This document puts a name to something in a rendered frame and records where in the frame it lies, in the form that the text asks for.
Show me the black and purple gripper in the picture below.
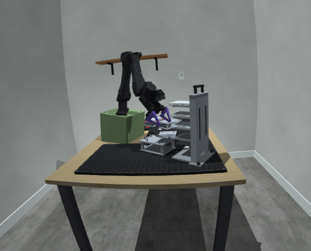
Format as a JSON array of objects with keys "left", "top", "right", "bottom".
[{"left": 144, "top": 104, "right": 171, "bottom": 127}]

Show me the white multiwell plate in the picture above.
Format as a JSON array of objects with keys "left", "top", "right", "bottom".
[{"left": 170, "top": 121, "right": 190, "bottom": 129}]

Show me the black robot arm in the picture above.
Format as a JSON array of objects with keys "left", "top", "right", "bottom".
[{"left": 116, "top": 51, "right": 165, "bottom": 115}]

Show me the black perforated breadboard table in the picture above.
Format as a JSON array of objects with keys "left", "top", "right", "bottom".
[{"left": 74, "top": 126, "right": 227, "bottom": 176}]

